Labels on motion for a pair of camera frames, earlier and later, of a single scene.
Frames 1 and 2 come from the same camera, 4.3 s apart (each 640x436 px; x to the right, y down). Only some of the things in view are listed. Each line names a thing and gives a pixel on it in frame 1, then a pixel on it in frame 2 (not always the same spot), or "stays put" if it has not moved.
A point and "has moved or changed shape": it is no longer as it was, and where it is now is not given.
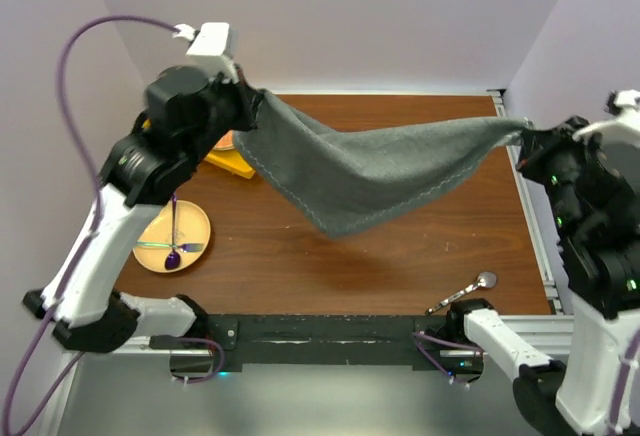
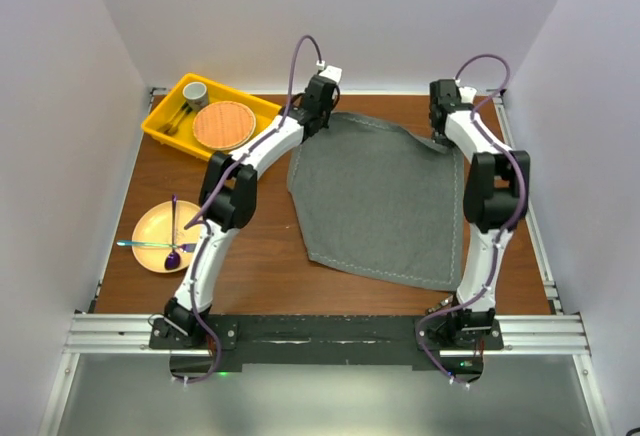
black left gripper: (250, 97) → (325, 125)
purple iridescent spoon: (173, 261) stays put
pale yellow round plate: (192, 226) stays put
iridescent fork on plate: (185, 247) stays put
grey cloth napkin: (341, 186) has moved or changed shape
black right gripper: (535, 141) → (439, 139)
